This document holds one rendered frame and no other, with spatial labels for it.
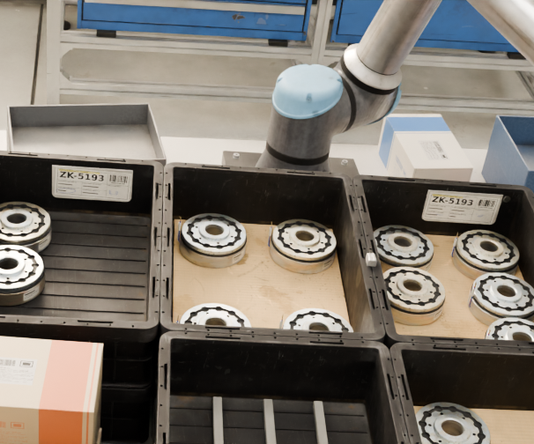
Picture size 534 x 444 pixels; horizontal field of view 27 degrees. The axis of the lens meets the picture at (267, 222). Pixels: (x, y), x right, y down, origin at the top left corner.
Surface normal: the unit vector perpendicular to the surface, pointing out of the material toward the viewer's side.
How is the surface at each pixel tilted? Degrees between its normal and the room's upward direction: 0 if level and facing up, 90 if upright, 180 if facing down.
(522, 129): 90
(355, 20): 90
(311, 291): 0
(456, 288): 0
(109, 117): 90
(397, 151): 90
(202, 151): 0
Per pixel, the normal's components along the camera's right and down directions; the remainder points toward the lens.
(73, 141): 0.12, -0.81
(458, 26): 0.11, 0.59
